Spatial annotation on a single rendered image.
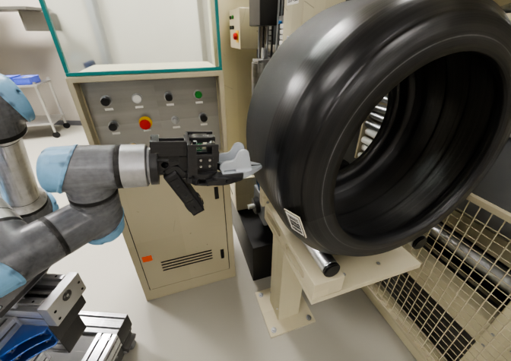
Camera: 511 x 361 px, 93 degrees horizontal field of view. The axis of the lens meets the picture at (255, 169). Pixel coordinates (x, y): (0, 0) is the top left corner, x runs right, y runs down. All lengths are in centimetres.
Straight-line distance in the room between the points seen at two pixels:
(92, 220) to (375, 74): 50
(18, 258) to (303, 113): 46
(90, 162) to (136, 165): 6
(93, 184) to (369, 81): 45
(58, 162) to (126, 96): 69
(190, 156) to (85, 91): 77
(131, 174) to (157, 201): 82
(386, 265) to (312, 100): 60
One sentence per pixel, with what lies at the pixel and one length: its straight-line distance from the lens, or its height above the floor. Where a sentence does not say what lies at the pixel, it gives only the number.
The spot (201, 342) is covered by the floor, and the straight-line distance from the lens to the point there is 157.
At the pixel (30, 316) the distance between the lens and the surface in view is 113.
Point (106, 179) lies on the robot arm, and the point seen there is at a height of 120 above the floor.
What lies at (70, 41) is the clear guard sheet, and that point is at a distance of 110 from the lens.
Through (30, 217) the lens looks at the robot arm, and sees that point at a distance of 103.
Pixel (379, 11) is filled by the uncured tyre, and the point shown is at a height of 143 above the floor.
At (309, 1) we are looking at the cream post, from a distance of 78.
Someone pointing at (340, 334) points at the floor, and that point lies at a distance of 163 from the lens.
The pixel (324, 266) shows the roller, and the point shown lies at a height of 91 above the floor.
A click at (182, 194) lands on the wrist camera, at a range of 48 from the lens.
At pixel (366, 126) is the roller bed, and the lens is 114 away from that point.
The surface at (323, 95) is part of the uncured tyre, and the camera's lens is 39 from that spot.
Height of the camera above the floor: 140
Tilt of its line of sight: 30 degrees down
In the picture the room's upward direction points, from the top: straight up
